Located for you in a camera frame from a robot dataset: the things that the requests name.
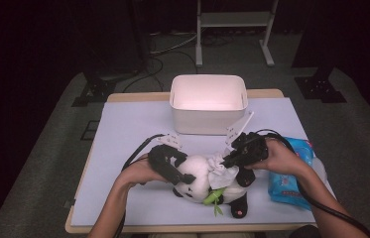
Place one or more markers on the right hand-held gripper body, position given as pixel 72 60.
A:
pixel 250 148

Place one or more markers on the black stand base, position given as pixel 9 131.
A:
pixel 321 89
pixel 95 91

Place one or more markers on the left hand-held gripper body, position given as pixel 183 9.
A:
pixel 159 158

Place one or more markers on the dark round object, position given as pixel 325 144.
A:
pixel 306 232

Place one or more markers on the black floor socket frame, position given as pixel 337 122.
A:
pixel 90 130

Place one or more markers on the wooden table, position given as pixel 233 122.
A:
pixel 139 96

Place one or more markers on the person's right hand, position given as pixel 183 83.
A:
pixel 280 158

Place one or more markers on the pale lavender table mat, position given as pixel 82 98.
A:
pixel 133 125

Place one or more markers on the white metal stand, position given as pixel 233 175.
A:
pixel 232 19

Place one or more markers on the panda plush toy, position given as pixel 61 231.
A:
pixel 195 175

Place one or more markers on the white plastic storage bin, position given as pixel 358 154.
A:
pixel 205 122

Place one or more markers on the blue wet wipes packet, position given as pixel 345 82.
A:
pixel 285 188

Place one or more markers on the person's left hand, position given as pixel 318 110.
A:
pixel 136 173

